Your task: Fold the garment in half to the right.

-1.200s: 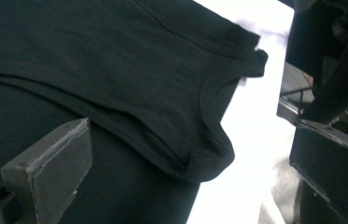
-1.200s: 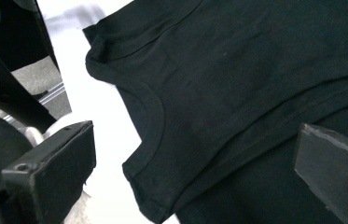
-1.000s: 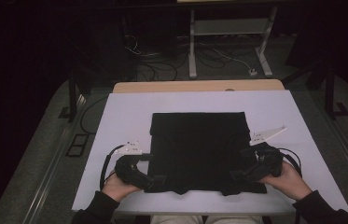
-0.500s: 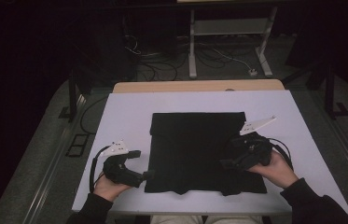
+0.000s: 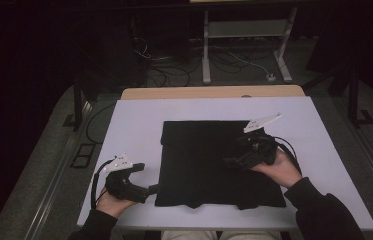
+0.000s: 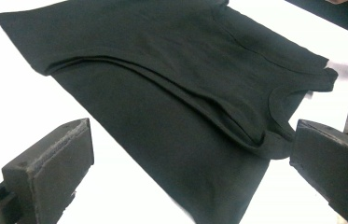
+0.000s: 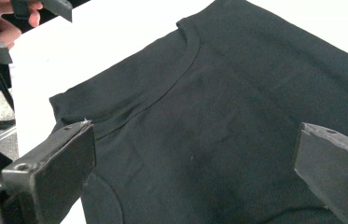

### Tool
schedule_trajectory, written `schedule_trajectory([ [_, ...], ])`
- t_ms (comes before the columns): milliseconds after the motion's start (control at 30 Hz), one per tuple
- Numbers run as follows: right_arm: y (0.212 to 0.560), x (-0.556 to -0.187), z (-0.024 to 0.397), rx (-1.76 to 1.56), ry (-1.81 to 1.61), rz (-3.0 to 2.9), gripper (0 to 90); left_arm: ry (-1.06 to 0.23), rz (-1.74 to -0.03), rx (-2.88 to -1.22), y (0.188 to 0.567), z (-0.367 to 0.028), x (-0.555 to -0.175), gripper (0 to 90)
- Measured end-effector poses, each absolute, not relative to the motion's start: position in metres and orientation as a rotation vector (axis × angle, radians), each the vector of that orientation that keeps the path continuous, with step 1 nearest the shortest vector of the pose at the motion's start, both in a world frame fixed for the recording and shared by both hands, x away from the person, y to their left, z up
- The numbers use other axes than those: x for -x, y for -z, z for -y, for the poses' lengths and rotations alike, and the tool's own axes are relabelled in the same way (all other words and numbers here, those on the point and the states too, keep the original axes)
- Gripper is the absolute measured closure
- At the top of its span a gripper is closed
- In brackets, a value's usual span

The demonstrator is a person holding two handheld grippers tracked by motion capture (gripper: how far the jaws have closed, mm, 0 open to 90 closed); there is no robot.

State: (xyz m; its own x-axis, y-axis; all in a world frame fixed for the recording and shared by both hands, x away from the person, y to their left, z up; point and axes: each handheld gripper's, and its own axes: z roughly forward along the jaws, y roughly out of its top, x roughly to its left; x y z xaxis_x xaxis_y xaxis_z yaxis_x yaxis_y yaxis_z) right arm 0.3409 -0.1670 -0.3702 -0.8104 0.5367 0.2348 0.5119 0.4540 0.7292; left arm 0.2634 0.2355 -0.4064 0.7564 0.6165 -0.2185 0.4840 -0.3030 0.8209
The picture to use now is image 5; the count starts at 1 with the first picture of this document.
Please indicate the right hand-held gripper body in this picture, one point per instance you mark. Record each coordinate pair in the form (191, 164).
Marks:
(260, 150)

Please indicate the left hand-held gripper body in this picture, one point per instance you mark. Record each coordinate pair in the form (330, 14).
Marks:
(124, 188)

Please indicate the black tank top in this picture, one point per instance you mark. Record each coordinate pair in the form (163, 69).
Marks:
(200, 160)

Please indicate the white table cover sheet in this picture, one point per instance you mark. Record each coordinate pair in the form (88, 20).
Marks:
(140, 133)

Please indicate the grey metal desk frame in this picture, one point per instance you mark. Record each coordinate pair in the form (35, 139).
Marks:
(245, 29)

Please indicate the person's right hand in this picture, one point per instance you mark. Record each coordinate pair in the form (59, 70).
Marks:
(280, 171)

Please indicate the black metal stand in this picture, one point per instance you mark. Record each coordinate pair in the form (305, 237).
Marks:
(354, 100)
(78, 103)

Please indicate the person's left hand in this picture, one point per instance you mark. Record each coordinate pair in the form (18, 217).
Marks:
(114, 205)

